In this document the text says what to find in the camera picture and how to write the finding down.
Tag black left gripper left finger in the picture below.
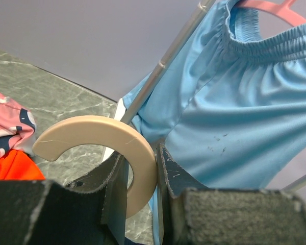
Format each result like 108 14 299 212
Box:
65 153 130 225

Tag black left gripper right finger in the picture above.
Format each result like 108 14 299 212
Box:
155 142 210 200

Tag pink hanger holding shorts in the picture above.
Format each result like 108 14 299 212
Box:
236 0 306 27

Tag pink patterned garment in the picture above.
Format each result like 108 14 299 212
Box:
0 93 37 158

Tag orange garment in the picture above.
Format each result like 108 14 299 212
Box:
0 150 45 180

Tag beige hanger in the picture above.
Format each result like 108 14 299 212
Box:
32 115 157 218

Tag metal clothes rack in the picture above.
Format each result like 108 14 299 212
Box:
101 0 306 192

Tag light blue shorts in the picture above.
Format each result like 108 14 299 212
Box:
122 0 306 245

